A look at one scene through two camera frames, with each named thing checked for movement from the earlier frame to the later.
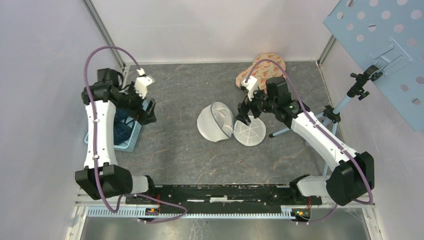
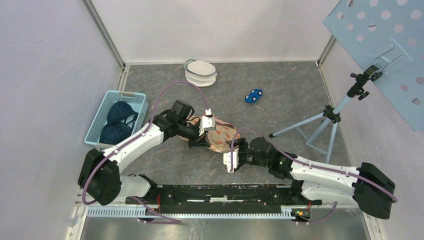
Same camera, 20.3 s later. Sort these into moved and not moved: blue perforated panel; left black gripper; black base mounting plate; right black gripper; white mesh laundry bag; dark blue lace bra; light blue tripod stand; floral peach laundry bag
Moved: right black gripper; floral peach laundry bag; left black gripper; white mesh laundry bag
Not moved: dark blue lace bra; black base mounting plate; light blue tripod stand; blue perforated panel
